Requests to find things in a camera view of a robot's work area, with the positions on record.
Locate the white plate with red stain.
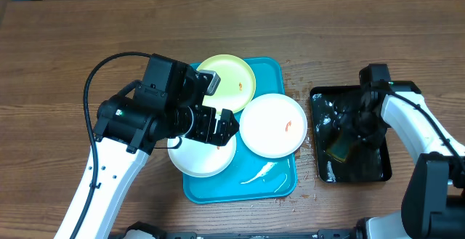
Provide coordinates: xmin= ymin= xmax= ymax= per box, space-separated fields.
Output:
xmin=240 ymin=94 xmax=307 ymax=158

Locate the green yellow sponge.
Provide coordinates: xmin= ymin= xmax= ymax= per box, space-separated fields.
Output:
xmin=326 ymin=130 xmax=358 ymax=163

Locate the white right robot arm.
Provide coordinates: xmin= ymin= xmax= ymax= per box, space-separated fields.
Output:
xmin=327 ymin=64 xmax=464 ymax=238

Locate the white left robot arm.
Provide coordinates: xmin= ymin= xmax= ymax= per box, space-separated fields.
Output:
xmin=55 ymin=52 xmax=239 ymax=238

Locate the teal plastic tray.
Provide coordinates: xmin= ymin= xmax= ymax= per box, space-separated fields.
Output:
xmin=182 ymin=57 xmax=297 ymax=204

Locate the black water tray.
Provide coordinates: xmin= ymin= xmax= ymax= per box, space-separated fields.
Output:
xmin=310 ymin=86 xmax=392 ymax=183

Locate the yellow-green plate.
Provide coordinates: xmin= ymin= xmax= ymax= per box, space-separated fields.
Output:
xmin=197 ymin=54 xmax=256 ymax=114

